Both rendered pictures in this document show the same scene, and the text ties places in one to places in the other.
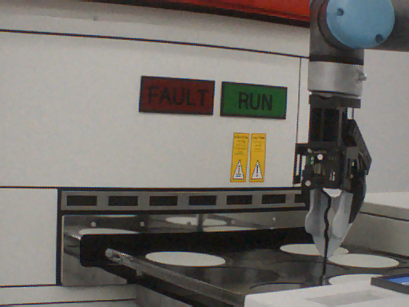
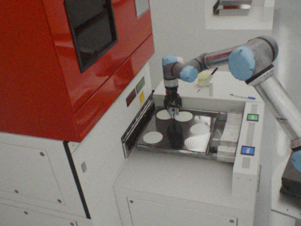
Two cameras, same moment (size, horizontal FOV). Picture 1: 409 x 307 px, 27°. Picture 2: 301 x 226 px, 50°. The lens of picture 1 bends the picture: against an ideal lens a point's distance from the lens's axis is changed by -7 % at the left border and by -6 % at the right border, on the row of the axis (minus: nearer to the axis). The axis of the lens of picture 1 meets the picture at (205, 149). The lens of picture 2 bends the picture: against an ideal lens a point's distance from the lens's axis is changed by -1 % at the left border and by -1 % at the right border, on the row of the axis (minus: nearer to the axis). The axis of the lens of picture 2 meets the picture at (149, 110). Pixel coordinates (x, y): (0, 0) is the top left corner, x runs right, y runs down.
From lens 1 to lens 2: 106 cm
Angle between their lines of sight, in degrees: 41
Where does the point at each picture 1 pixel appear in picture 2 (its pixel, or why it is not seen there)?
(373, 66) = not seen: outside the picture
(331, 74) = (173, 83)
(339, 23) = (187, 80)
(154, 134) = (130, 109)
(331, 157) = (177, 101)
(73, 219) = (126, 142)
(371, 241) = not seen: hidden behind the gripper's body
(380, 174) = not seen: hidden behind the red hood
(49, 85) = (114, 117)
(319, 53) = (169, 78)
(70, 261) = (127, 151)
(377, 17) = (195, 75)
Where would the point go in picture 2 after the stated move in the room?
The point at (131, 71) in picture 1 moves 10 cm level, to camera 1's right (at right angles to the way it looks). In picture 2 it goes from (124, 99) to (141, 92)
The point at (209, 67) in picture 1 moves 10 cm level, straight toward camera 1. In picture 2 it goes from (133, 84) to (145, 91)
